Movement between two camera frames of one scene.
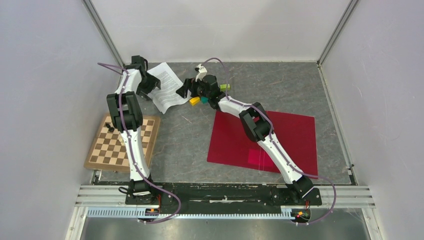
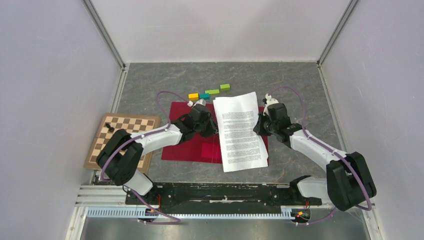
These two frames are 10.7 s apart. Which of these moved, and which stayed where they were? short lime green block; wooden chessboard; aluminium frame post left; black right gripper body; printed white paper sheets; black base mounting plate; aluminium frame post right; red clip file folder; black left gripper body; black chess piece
Moved: black left gripper body; red clip file folder; printed white paper sheets; black right gripper body
Stayed: aluminium frame post left; black base mounting plate; aluminium frame post right; black chess piece; short lime green block; wooden chessboard
